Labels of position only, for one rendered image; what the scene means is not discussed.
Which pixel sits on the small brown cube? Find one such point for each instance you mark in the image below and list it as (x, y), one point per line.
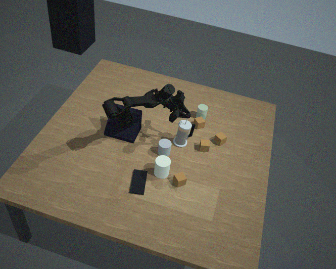
(179, 179)
(220, 138)
(204, 145)
(199, 122)

